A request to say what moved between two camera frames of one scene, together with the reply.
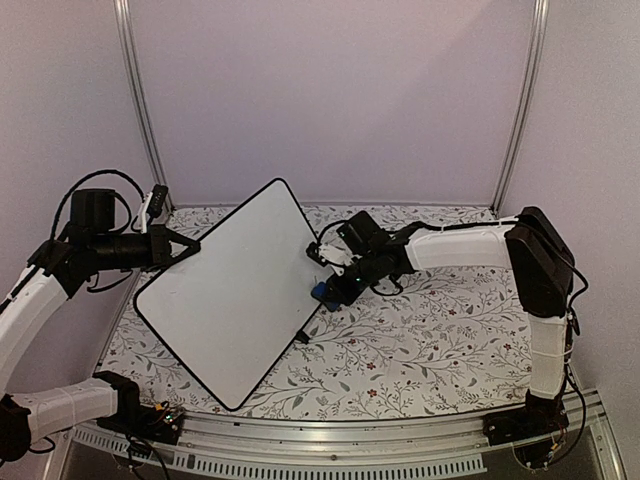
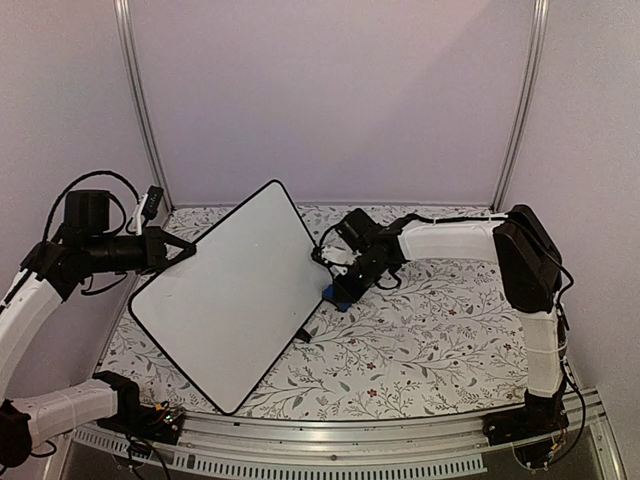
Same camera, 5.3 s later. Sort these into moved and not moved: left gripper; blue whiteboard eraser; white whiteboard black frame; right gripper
Moved: blue whiteboard eraser
Not moved: left gripper; right gripper; white whiteboard black frame
